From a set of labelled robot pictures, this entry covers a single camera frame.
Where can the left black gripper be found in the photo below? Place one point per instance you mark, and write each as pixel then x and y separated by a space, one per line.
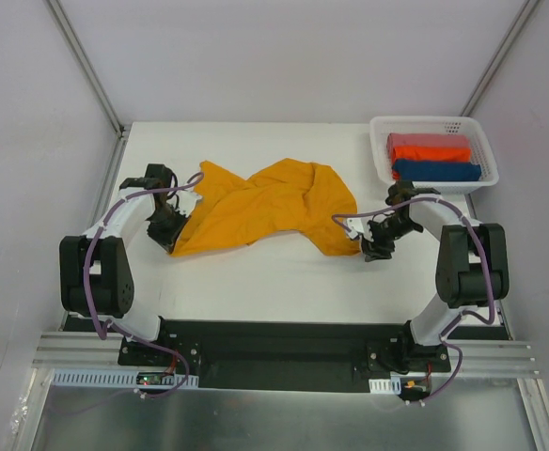
pixel 164 227

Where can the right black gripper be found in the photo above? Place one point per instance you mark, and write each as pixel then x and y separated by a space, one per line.
pixel 377 242

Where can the yellow t shirt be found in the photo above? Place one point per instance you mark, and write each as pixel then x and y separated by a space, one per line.
pixel 286 196

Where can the white plastic basket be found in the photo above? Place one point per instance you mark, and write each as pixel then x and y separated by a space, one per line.
pixel 481 152

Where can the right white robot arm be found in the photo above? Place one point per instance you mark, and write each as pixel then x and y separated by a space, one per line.
pixel 471 271

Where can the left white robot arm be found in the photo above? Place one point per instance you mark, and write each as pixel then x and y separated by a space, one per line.
pixel 96 279

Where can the blue rolled t shirt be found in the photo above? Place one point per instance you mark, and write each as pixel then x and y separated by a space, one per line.
pixel 436 171

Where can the orange rolled t shirt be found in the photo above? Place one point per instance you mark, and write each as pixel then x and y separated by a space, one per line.
pixel 434 154

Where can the pink rolled t shirt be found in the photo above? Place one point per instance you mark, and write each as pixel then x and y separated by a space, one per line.
pixel 427 140

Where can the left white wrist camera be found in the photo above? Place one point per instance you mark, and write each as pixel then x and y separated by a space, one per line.
pixel 186 202

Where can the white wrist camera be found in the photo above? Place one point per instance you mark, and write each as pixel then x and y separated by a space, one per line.
pixel 358 228
pixel 186 202

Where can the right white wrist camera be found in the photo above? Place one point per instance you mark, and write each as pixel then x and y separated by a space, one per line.
pixel 358 228

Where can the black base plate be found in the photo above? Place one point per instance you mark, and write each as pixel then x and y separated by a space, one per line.
pixel 286 356

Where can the right white cable duct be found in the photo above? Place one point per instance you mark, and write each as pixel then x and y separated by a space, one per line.
pixel 391 386

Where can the white cable duct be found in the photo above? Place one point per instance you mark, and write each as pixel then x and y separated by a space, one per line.
pixel 391 386
pixel 124 379

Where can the left white cable duct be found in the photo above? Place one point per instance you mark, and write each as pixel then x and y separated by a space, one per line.
pixel 124 379

